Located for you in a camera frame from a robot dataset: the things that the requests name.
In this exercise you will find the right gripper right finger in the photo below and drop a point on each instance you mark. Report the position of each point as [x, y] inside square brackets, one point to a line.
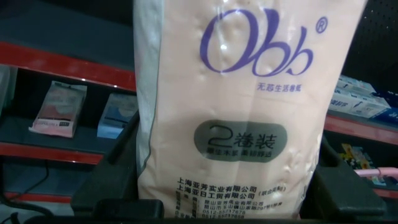
[339, 193]

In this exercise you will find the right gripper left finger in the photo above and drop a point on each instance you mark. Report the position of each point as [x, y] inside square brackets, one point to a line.
[109, 183]

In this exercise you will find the peach tissue roll pack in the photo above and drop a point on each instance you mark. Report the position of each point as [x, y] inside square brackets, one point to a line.
[236, 102]

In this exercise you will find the colourful printed pack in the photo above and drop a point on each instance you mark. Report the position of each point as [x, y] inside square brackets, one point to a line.
[357, 159]

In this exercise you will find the blue tissue pack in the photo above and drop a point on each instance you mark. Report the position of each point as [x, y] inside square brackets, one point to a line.
[115, 116]

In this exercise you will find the pink tissue pack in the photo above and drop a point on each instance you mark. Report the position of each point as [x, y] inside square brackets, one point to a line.
[59, 109]

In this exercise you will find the white and blue box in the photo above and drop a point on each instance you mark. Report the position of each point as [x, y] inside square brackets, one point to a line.
[354, 83]
[357, 104]

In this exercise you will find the dark blue box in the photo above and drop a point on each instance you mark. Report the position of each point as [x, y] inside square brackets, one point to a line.
[387, 109]

